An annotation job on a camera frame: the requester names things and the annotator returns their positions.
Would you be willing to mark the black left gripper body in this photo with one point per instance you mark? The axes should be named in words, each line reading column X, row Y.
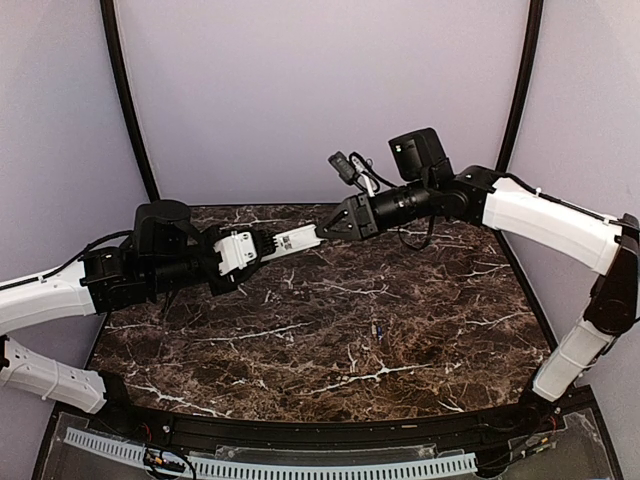
column 228, row 285

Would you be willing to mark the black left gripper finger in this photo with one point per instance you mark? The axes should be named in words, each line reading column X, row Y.
column 213, row 234
column 228, row 283

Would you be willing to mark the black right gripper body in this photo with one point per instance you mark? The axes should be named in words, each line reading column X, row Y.
column 371, row 228

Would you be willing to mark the white remote control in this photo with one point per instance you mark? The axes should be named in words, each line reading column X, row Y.
column 291, row 242

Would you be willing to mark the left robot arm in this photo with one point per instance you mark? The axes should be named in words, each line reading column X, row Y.
column 162, row 254

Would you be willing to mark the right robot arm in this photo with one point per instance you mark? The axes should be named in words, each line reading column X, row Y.
column 502, row 202

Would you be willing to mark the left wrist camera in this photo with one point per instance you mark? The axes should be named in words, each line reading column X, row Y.
column 236, row 251

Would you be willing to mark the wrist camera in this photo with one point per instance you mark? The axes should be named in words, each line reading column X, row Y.
column 236, row 251
column 343, row 166

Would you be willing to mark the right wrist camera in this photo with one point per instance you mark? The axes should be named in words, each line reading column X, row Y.
column 343, row 166

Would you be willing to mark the black front rail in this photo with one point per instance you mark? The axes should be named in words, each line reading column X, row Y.
column 487, row 431

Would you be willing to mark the white slotted cable duct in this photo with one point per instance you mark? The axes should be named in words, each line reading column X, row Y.
column 201, row 467

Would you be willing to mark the black right corner post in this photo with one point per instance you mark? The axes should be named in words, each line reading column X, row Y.
column 521, row 88

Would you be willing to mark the black corner post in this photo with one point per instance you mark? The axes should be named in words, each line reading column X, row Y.
column 521, row 88
column 125, row 97

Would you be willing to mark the black left corner post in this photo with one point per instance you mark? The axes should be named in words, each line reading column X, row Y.
column 125, row 97

